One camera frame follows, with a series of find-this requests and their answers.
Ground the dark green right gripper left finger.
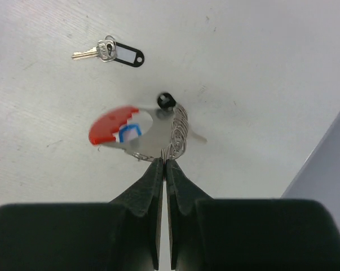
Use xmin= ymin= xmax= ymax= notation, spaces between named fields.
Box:
xmin=0 ymin=158 xmax=164 ymax=270

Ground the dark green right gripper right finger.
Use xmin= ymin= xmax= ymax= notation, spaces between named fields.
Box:
xmin=165 ymin=160 xmax=340 ymax=270

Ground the red-handled metal keyring holder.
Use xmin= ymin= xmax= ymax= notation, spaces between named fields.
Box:
xmin=89 ymin=92 xmax=207 ymax=161

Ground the blue key tag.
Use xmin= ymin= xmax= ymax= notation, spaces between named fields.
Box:
xmin=118 ymin=123 xmax=142 ymax=143

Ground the key with small black tag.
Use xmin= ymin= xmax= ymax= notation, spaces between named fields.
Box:
xmin=72 ymin=36 xmax=145 ymax=68

